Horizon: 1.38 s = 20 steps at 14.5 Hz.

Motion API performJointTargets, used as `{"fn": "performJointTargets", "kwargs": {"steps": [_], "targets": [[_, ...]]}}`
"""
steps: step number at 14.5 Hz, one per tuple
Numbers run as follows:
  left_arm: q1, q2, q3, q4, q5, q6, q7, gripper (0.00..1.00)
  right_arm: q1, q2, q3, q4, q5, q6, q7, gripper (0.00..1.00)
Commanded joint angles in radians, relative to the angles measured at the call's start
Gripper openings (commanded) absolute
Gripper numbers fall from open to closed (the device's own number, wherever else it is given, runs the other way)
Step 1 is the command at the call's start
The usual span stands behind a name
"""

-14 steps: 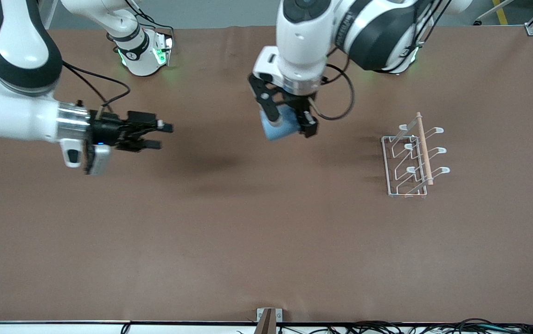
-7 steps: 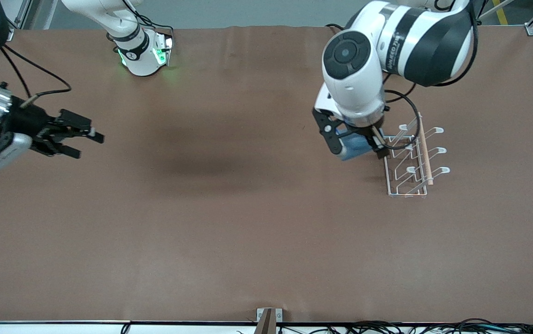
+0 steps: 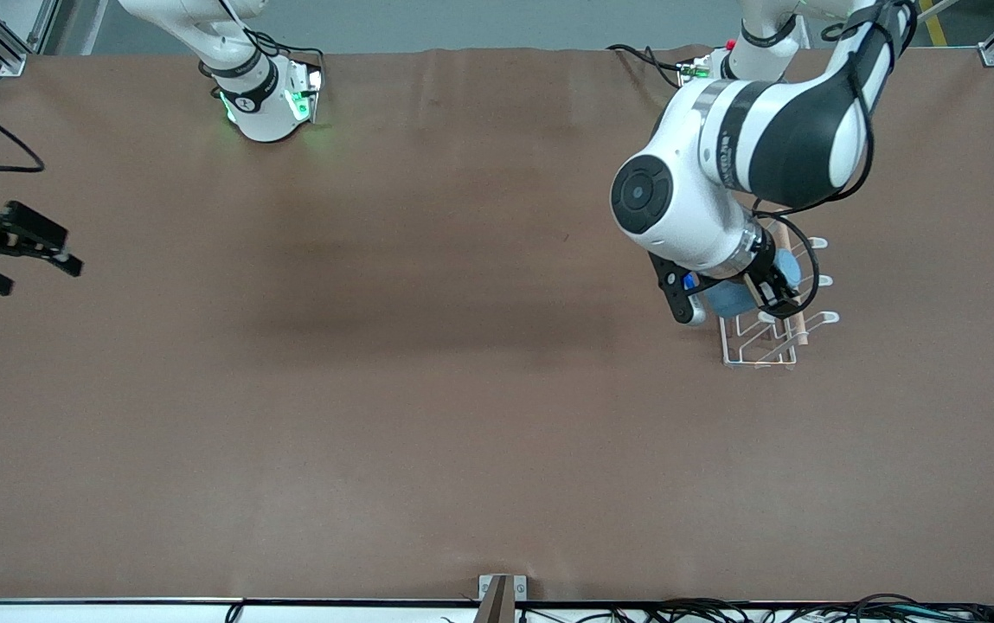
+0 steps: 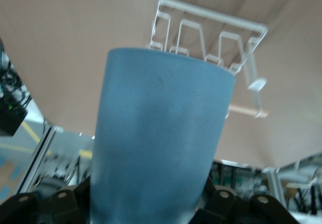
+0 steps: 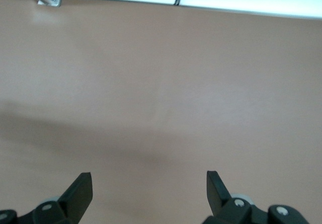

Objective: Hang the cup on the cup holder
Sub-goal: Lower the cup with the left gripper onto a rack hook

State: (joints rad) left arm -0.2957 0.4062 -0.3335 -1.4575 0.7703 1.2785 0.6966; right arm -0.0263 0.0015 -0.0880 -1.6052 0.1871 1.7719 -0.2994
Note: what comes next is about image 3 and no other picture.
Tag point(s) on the metal table edge bracket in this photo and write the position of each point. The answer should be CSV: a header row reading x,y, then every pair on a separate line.
x,y
502,593

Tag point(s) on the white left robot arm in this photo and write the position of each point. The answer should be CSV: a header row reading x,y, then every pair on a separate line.
x,y
721,173

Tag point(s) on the blue plastic cup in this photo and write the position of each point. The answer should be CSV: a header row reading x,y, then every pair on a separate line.
x,y
730,298

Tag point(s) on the brown table cover sheet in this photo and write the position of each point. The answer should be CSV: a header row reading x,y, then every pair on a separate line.
x,y
462,389

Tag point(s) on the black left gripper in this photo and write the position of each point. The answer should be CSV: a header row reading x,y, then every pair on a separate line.
x,y
766,270

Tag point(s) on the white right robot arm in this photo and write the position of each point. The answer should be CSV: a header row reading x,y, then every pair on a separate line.
x,y
265,111

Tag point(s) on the white metal bar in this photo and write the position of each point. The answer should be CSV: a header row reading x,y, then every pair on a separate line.
x,y
938,9

